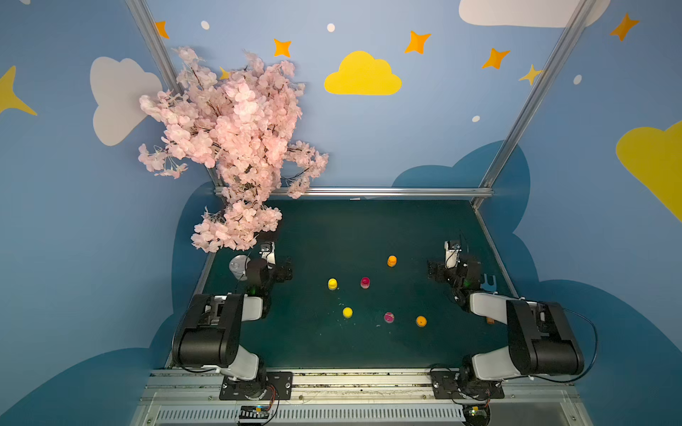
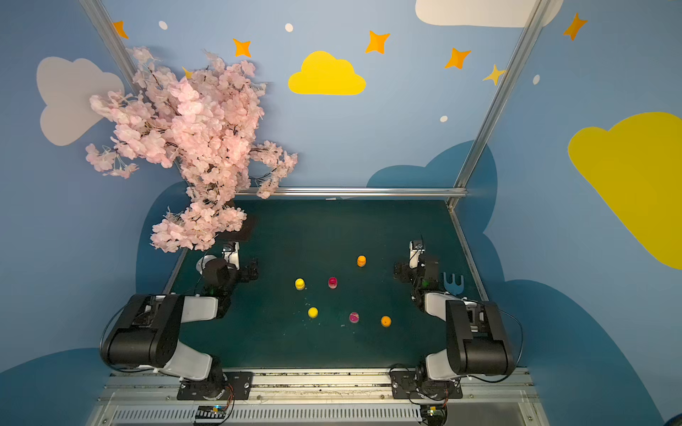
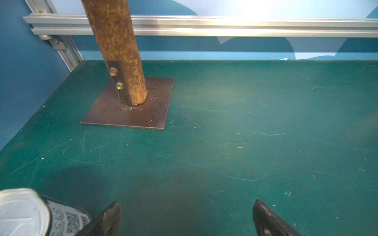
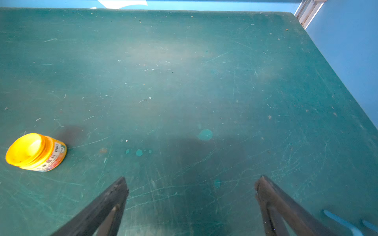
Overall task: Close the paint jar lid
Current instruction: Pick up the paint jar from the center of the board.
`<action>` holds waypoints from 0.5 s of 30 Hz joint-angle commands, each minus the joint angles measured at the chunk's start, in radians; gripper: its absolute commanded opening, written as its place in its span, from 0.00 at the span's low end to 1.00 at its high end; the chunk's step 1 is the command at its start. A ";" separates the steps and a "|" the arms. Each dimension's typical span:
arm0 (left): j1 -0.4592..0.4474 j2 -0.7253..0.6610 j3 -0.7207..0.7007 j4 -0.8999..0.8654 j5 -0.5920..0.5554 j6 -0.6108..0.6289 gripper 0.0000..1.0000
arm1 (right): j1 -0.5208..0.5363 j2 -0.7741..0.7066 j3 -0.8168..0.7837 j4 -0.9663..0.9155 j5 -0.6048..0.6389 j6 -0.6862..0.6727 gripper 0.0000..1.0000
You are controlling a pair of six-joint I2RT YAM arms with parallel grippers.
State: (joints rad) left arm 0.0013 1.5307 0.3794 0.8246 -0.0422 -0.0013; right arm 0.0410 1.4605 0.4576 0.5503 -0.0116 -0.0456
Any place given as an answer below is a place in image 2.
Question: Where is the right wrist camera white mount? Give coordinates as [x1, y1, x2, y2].
[408, 240, 426, 269]

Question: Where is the left aluminium frame post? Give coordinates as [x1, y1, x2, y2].
[79, 0, 137, 89]

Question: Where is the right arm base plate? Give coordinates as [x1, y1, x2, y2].
[388, 369, 463, 401]

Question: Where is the silver metal can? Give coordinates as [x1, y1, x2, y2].
[195, 255, 216, 275]

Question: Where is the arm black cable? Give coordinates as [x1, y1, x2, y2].
[98, 305, 161, 375]
[468, 308, 526, 385]

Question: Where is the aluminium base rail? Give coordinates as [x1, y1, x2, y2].
[88, 367, 549, 425]

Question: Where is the aluminium frame post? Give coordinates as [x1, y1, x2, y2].
[447, 0, 556, 213]
[79, 0, 137, 89]

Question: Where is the left electronics board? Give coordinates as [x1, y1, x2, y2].
[193, 405, 228, 425]

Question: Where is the right electronics board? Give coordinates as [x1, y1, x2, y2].
[418, 405, 448, 426]

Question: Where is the pink cherry blossom tree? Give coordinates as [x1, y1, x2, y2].
[86, 47, 298, 253]

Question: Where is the electronics board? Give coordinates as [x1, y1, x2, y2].
[193, 405, 228, 425]
[418, 405, 448, 426]

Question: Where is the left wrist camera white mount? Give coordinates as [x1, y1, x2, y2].
[222, 241, 240, 269]

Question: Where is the blue garden fork wooden handle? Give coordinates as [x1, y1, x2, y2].
[442, 273, 465, 296]

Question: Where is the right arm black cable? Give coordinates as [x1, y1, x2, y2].
[468, 308, 526, 385]

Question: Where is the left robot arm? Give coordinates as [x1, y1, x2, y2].
[99, 257, 259, 382]

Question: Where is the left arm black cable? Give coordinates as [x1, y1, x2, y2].
[98, 305, 161, 375]

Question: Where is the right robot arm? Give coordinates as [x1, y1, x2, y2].
[394, 253, 517, 383]

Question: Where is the horizontal aluminium frame bar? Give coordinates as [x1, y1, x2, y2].
[233, 185, 469, 201]

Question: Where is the right aluminium frame post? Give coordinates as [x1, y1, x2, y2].
[447, 0, 556, 213]

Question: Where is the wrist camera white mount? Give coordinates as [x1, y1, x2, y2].
[222, 241, 240, 269]
[408, 240, 426, 269]

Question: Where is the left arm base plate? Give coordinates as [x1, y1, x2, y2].
[177, 371, 254, 401]

